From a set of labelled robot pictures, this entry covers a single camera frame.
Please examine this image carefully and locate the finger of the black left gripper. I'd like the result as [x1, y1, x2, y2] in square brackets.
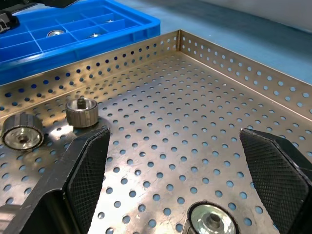
[23, 0, 79, 8]

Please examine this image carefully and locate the perforated metal tray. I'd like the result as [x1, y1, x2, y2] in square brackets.
[0, 29, 312, 234]

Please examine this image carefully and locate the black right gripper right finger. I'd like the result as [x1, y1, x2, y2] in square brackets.
[239, 128, 312, 234]

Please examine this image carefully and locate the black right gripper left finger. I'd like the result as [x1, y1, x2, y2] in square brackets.
[9, 127, 112, 234]

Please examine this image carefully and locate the blue compartment tray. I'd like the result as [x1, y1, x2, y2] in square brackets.
[0, 0, 161, 79]

